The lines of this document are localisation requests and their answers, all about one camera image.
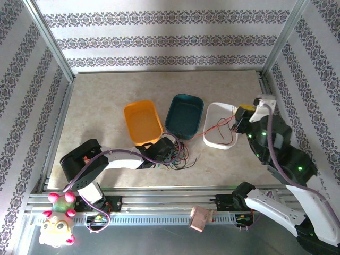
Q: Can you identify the dark green cable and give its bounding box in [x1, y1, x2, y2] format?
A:
[156, 158, 176, 169]

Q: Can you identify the dark red cable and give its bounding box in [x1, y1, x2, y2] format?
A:
[216, 118, 235, 146]

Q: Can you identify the white plastic tray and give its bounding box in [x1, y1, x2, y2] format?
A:
[203, 102, 239, 150]

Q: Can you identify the orange plastic tray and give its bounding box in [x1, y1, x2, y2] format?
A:
[123, 99, 164, 147]

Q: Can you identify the teal plastic tray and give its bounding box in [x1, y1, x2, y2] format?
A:
[164, 93, 205, 140]

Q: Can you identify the pink box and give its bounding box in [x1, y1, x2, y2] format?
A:
[189, 206, 215, 233]

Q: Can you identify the plush toy pink green white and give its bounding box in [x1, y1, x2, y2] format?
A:
[38, 191, 78, 248]

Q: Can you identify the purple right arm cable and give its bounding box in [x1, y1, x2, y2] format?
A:
[261, 103, 340, 226]

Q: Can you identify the aluminium side rail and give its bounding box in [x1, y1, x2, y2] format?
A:
[258, 71, 278, 101]
[37, 79, 77, 192]

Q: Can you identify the wide aluminium base rail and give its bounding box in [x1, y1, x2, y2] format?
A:
[26, 185, 311, 213]

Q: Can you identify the slotted grey cable duct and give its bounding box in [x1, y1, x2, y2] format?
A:
[33, 212, 256, 226]

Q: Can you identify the aluminium rail short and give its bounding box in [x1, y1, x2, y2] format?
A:
[75, 69, 262, 74]

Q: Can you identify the aluminium frame post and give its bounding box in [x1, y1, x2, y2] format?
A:
[22, 0, 75, 82]
[261, 0, 312, 78]

